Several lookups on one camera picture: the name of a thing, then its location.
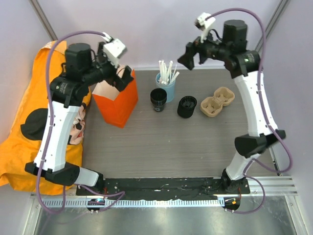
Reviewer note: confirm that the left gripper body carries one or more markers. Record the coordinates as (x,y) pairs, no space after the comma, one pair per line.
(106,70)

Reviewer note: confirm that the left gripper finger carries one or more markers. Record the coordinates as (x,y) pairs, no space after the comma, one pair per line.
(127,76)
(118,83)

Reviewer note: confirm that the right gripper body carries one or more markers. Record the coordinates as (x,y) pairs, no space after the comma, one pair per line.
(208,49)

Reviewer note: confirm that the orange paper bag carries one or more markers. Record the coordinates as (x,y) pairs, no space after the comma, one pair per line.
(116,107)

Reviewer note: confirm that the brown pulp cup carrier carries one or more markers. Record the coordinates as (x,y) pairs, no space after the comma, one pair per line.
(212,105)

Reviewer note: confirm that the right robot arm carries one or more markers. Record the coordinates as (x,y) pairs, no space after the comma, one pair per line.
(243,65)

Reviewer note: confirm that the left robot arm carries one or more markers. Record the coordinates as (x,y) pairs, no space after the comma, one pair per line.
(83,68)

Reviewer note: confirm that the white wrapped straws bundle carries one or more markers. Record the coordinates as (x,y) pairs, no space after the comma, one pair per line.
(167,75)

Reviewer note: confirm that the light blue tin cup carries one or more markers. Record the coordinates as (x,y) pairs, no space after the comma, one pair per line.
(170,89)

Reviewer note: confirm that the stack of black cups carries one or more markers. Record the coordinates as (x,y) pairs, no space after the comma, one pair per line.
(158,98)

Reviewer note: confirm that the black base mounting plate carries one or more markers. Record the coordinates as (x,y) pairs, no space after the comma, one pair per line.
(164,189)

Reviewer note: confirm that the orange cartoon mouse cloth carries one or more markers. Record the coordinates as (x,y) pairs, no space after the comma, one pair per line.
(28,127)

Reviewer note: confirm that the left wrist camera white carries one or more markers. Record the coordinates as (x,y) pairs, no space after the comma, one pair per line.
(114,49)

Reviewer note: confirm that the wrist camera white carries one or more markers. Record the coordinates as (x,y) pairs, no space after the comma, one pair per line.
(114,49)
(204,22)

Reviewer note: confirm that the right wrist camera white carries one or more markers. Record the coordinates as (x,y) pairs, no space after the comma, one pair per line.
(204,22)

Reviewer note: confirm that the slotted aluminium rail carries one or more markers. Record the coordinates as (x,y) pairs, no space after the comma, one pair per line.
(92,203)

